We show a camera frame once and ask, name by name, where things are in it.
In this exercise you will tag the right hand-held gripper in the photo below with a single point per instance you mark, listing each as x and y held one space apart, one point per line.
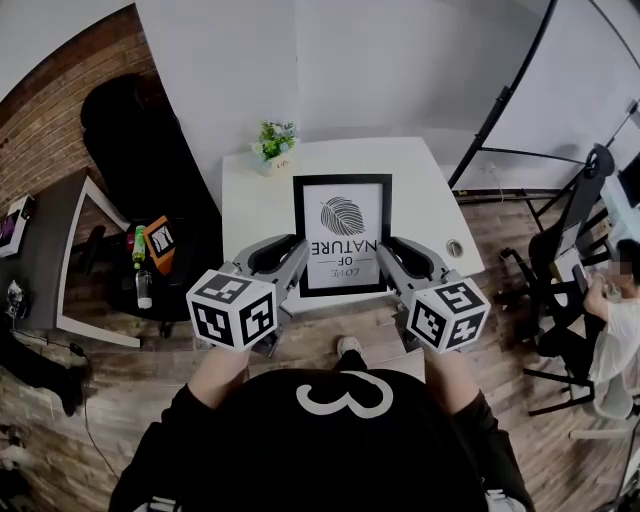
450 320

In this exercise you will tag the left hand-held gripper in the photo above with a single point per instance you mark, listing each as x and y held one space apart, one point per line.
220 315

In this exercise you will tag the black framed leaf print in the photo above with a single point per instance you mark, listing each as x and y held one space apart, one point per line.
342 225

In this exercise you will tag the person's left forearm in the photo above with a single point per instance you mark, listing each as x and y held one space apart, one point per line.
217 380

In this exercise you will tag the person's right forearm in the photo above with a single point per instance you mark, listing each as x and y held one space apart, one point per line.
452 382

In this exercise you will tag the white desk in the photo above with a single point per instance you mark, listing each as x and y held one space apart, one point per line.
255 210

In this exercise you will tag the person's white shoe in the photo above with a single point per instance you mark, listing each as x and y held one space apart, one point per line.
349 346

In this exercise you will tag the potted plant in white pot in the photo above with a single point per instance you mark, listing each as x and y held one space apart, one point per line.
274 145

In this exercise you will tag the clear bottle with white cap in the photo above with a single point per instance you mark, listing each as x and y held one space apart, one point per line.
144 290

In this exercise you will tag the green drink bottle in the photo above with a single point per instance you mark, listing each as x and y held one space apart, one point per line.
139 247

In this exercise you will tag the small red can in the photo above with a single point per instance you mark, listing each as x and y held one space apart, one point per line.
130 241

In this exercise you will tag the black mesh office chair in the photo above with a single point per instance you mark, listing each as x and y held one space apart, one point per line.
565 250

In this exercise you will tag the black armchair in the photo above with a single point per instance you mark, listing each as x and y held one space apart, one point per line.
135 160

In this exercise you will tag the person's black printed shirt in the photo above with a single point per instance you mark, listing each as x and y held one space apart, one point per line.
320 460

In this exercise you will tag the black power adapter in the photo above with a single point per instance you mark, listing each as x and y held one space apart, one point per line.
77 349

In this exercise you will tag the dark table with white legs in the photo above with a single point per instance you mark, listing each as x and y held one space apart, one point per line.
50 240

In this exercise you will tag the black computer monitor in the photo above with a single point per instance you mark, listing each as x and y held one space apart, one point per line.
631 182

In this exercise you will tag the white plastic chair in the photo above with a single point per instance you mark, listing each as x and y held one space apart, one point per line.
612 405

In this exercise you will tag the white box with purple print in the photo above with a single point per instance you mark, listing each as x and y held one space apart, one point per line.
12 227

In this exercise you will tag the orange block with printed marker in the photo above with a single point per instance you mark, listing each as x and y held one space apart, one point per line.
161 245

